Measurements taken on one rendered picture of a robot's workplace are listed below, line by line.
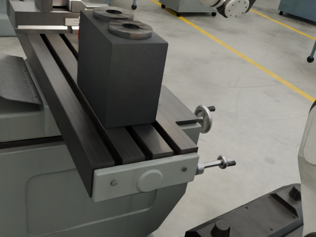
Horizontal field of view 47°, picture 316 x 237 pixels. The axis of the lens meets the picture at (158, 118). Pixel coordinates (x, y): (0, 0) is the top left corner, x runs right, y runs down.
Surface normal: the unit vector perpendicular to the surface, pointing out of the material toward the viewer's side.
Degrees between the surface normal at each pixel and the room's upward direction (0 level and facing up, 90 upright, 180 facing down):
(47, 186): 90
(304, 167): 115
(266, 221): 0
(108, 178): 90
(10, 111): 0
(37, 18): 90
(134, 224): 90
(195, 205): 0
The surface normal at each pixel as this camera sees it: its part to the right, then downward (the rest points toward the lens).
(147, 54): 0.43, 0.51
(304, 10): -0.68, 0.27
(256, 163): 0.14, -0.86
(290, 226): 0.51, -0.25
